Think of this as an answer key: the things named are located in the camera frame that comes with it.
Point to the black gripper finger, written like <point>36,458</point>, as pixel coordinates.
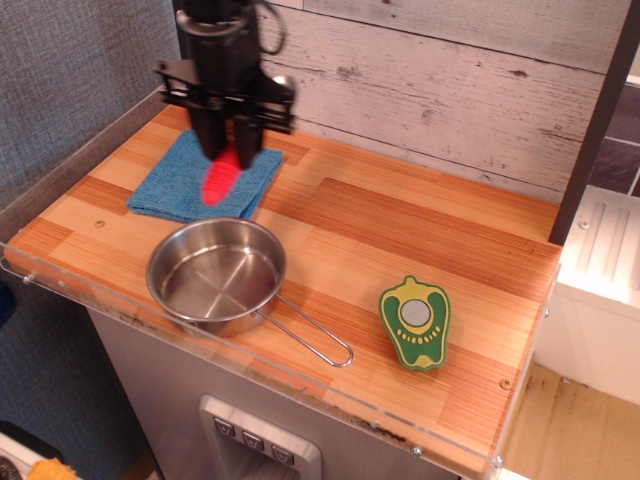
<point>210,129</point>
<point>248,136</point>

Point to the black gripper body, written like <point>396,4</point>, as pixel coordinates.
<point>222,72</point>

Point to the red plastic spoon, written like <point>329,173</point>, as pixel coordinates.
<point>222,176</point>

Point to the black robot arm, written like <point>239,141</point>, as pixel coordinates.
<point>271,28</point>

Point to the blue cloth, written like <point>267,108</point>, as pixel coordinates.
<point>172,190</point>

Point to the green wooden toy pepper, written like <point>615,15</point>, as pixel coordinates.
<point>416,316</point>

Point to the stainless steel pan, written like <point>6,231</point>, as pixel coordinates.
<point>224,276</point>

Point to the silver dispenser button panel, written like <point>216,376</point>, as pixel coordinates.
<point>244,446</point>

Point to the yellow object at corner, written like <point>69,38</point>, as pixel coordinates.
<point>51,469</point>

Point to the dark vertical post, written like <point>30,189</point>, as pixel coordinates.
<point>615,79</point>

